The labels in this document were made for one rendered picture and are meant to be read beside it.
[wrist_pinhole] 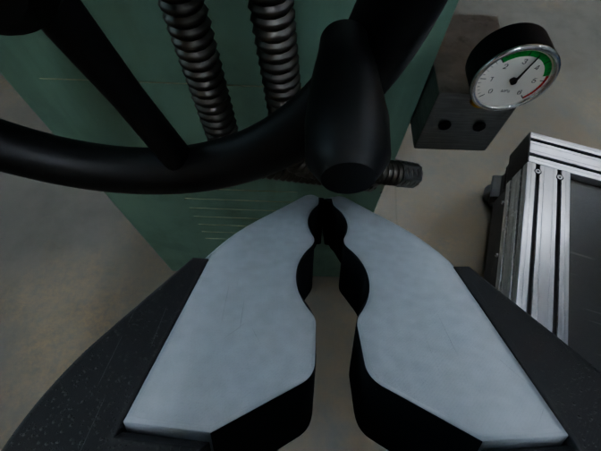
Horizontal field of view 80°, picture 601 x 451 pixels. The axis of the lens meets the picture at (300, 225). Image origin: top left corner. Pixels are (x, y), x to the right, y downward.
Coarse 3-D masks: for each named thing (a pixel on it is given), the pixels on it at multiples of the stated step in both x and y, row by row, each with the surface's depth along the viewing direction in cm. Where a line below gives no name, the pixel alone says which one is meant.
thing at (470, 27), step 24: (456, 24) 38; (480, 24) 38; (456, 48) 36; (432, 72) 35; (456, 72) 34; (432, 96) 35; (456, 96) 34; (432, 120) 36; (456, 120) 36; (480, 120) 36; (504, 120) 36; (432, 144) 40; (456, 144) 39; (480, 144) 39
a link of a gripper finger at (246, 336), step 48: (240, 240) 9; (288, 240) 9; (240, 288) 7; (288, 288) 7; (192, 336) 6; (240, 336) 6; (288, 336) 6; (144, 384) 6; (192, 384) 6; (240, 384) 6; (288, 384) 6; (144, 432) 5; (192, 432) 5; (240, 432) 5; (288, 432) 6
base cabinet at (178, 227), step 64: (128, 0) 30; (320, 0) 30; (448, 0) 29; (0, 64) 36; (64, 64) 36; (128, 64) 36; (256, 64) 35; (64, 128) 44; (128, 128) 44; (192, 128) 43; (256, 192) 55; (320, 192) 55; (192, 256) 81; (320, 256) 78
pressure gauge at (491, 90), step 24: (528, 24) 27; (480, 48) 28; (504, 48) 26; (528, 48) 26; (552, 48) 26; (480, 72) 28; (504, 72) 28; (528, 72) 28; (552, 72) 28; (480, 96) 30; (504, 96) 30; (528, 96) 30
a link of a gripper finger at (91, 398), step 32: (160, 288) 7; (192, 288) 7; (128, 320) 7; (160, 320) 7; (96, 352) 6; (128, 352) 6; (64, 384) 6; (96, 384) 6; (128, 384) 6; (32, 416) 5; (64, 416) 5; (96, 416) 5; (32, 448) 5; (64, 448) 5; (96, 448) 5; (128, 448) 5; (160, 448) 5; (192, 448) 5
